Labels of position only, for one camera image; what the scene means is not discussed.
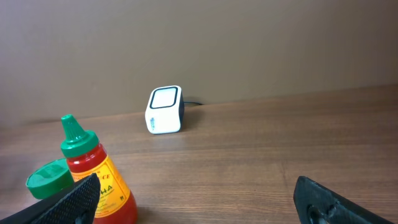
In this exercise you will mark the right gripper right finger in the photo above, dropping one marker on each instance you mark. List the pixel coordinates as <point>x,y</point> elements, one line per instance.
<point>317,204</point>

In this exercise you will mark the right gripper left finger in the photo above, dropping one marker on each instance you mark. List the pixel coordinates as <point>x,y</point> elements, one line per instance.
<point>74,204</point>

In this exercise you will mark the clear jar green lid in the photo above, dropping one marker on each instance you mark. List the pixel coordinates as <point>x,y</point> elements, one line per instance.
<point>49,179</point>

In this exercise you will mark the red sauce bottle green cap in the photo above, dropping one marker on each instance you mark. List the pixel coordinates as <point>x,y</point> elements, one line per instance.
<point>85,155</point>

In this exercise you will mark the white barcode scanner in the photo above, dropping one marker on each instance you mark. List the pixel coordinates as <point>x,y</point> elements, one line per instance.
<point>165,110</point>

